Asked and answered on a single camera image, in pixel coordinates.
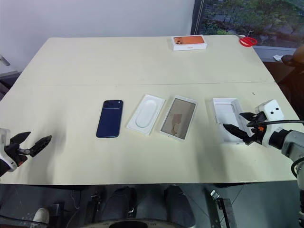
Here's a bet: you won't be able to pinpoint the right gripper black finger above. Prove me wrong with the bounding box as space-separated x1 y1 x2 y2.
239 112 259 122
223 123 254 143

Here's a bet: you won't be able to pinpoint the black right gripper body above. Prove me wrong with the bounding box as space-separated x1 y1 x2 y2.
246 111 266 145

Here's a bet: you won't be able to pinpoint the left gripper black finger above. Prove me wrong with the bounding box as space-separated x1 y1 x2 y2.
29 135 52 157
9 132 31 146

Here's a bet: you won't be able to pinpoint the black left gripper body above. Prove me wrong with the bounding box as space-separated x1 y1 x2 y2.
4 142 31 166

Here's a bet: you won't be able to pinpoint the dark blue smartphone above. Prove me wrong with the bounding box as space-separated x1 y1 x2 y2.
95 99 124 139

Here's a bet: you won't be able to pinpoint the white box base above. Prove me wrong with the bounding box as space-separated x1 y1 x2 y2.
212 97 255 144

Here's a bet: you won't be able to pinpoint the phone with reflective screen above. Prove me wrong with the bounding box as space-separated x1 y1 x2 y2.
157 95 199 143

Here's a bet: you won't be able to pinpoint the white box with orange phone print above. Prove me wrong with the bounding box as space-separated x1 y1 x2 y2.
171 34 208 51

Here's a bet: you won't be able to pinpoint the person in dark clothing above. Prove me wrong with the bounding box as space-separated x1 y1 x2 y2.
277 45 304 119

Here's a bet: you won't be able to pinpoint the white shoe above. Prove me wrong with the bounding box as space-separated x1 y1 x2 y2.
32 207 50 224

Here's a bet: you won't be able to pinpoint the grey metal furniture piece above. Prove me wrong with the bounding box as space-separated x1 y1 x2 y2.
0 54 20 102

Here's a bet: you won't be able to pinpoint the black table leg with clamp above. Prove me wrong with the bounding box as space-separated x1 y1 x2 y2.
209 189 236 228

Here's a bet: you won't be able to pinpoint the white paper insert tray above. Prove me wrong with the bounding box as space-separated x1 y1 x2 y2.
126 94 166 136

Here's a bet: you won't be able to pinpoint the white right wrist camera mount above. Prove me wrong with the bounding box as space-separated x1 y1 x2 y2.
255 99 285 146

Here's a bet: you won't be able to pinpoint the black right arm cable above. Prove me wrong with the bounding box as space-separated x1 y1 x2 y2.
247 119 304 128

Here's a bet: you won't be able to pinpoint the red-handled scissors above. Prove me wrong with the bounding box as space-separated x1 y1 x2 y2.
235 34 258 47

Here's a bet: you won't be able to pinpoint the black table leg bracket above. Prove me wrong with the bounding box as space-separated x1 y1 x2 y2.
85 190 103 224

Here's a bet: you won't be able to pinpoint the dark window frame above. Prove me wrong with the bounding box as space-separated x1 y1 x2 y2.
190 0 205 36

